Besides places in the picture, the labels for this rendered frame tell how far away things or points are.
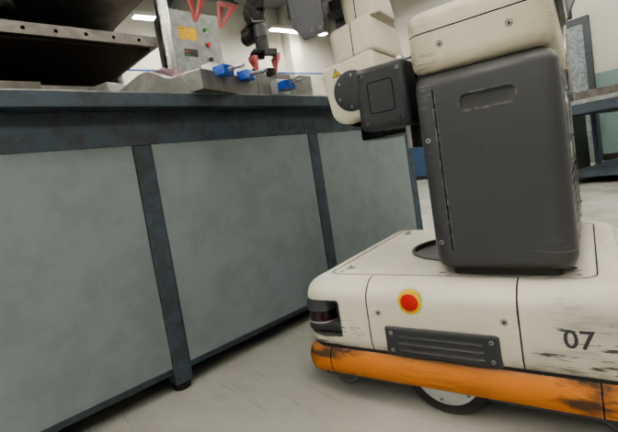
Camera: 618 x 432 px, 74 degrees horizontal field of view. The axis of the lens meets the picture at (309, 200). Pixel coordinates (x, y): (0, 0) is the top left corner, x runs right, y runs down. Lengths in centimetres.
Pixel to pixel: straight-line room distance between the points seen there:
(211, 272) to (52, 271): 40
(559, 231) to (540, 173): 11
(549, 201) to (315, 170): 90
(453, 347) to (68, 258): 86
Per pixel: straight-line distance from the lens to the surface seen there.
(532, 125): 82
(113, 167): 114
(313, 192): 150
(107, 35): 216
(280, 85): 140
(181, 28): 242
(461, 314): 87
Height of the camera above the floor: 54
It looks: 4 degrees down
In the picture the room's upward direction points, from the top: 9 degrees counter-clockwise
